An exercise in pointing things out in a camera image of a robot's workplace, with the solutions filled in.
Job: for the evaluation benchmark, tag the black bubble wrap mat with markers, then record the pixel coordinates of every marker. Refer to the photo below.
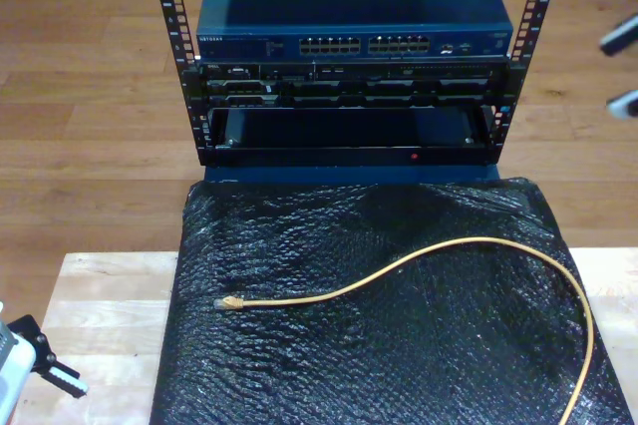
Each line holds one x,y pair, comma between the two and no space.
324,370

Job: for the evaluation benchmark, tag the black rack server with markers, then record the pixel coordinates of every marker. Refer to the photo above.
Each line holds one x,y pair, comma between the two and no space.
324,91

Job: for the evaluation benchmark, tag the blue base board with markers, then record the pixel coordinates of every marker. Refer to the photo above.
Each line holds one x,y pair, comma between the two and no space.
299,174

